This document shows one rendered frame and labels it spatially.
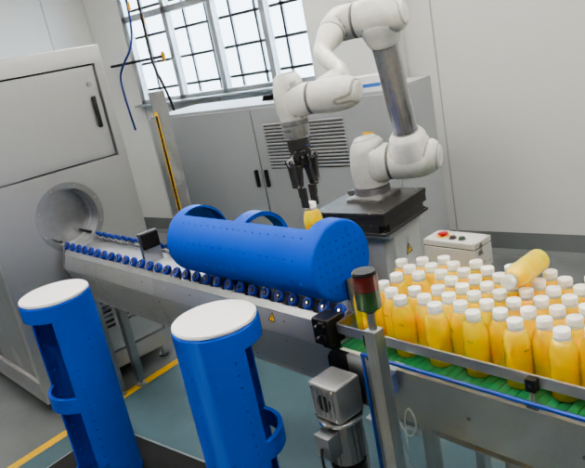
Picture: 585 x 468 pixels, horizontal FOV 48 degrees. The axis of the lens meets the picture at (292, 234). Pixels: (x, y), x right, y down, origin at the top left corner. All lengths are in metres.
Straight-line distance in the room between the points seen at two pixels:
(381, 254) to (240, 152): 2.01
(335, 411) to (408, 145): 1.19
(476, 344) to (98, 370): 1.63
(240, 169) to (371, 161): 1.99
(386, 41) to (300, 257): 0.89
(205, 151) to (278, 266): 2.70
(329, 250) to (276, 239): 0.20
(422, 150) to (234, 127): 2.12
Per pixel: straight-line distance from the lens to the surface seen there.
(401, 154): 2.71
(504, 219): 5.12
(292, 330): 2.32
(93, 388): 2.84
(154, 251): 3.24
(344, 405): 1.97
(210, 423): 2.15
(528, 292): 1.85
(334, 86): 2.04
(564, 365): 1.66
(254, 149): 4.49
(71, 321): 2.73
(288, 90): 2.10
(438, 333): 1.82
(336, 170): 4.10
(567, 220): 4.97
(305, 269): 2.12
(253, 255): 2.32
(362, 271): 1.61
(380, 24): 2.50
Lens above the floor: 1.83
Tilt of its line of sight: 17 degrees down
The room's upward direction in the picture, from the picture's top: 11 degrees counter-clockwise
